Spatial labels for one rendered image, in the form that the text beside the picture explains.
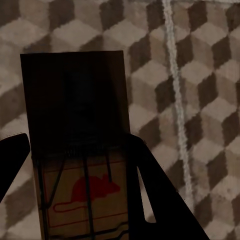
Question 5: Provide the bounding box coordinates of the mousetrap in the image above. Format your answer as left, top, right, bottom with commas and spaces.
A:
20, 50, 131, 240

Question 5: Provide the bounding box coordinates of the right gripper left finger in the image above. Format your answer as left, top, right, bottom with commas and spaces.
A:
0, 133, 31, 203

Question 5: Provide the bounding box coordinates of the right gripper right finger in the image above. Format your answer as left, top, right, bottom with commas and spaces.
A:
125, 133, 210, 240

